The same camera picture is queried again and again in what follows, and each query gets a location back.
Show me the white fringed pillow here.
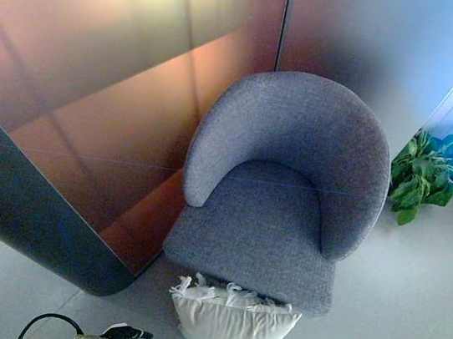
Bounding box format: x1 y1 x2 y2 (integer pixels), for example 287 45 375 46
161 268 307 339

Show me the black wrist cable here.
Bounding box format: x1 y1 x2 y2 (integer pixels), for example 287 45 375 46
18 309 89 339

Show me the grey fabric tub armchair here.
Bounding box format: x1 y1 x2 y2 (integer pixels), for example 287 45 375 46
156 56 405 330

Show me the green leafy potted plant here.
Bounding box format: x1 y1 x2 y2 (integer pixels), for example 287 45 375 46
383 124 453 234

